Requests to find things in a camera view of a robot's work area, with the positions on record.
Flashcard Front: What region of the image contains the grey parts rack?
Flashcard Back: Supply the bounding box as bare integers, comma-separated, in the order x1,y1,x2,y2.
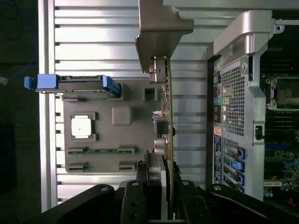
62,80,164,187

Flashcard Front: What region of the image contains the CPU socket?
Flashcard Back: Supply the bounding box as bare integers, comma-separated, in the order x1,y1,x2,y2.
265,74,299,111

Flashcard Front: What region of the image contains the green RAM stick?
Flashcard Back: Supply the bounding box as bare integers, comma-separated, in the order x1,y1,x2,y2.
67,149,136,155

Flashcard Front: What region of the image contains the green motherboard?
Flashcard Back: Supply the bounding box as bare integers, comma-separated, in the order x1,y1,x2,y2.
260,56,299,201

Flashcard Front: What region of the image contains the open grey PC case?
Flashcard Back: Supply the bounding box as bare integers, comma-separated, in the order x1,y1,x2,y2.
206,9,299,203

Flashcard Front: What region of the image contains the hard disk in blue caddy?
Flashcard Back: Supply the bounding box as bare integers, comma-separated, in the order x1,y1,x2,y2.
23,73,122,100

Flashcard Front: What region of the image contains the silver CPU chip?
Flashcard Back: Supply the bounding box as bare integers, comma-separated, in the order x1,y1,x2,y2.
71,115,92,139

